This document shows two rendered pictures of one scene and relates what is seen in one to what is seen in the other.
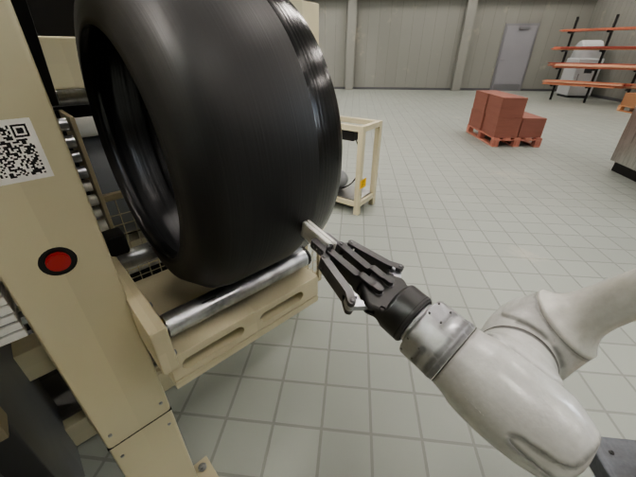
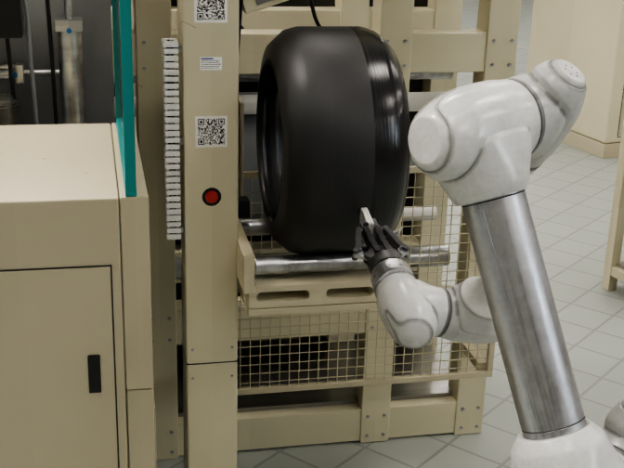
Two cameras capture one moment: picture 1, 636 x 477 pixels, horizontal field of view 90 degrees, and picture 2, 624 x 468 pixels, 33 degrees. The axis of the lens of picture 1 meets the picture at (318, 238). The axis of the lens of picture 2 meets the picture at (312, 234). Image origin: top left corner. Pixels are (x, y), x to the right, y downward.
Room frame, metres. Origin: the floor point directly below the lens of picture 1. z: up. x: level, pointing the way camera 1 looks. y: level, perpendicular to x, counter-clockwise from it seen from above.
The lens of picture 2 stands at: (-1.53, -1.05, 1.82)
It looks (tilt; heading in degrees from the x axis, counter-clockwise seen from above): 19 degrees down; 31
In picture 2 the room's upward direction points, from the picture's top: 2 degrees clockwise
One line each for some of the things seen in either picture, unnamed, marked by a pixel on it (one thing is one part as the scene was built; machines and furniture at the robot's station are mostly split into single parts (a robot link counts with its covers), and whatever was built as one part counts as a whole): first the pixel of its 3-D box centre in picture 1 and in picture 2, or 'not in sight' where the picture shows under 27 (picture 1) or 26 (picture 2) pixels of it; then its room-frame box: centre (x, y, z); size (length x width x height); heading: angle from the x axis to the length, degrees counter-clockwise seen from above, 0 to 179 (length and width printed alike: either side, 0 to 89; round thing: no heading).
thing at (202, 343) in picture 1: (245, 310); (318, 287); (0.52, 0.16, 0.84); 0.36 x 0.09 x 0.06; 133
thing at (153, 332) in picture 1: (129, 293); (239, 246); (0.50, 0.39, 0.90); 0.40 x 0.03 x 0.10; 43
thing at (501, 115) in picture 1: (505, 116); not in sight; (5.72, -3.18, 0.36); 1.19 x 0.85 x 0.72; 173
